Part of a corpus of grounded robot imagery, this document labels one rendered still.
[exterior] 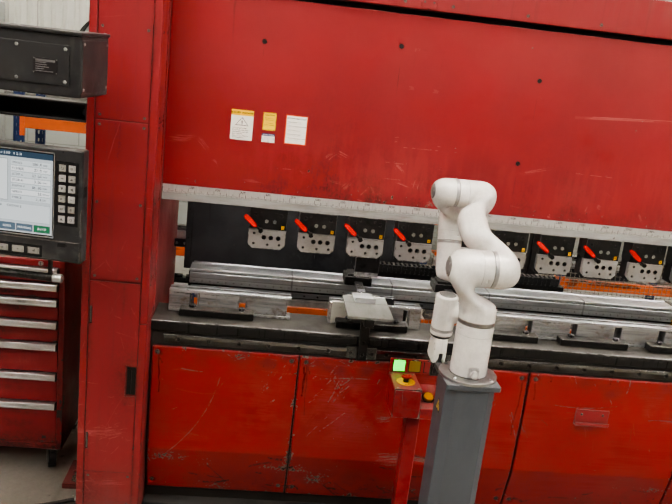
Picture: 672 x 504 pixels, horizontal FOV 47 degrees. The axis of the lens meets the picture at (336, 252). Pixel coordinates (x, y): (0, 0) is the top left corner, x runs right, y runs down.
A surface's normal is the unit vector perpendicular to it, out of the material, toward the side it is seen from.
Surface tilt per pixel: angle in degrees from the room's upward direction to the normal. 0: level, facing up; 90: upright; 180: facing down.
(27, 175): 90
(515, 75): 90
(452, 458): 90
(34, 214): 90
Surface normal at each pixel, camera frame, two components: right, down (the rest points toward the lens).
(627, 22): 0.07, 0.26
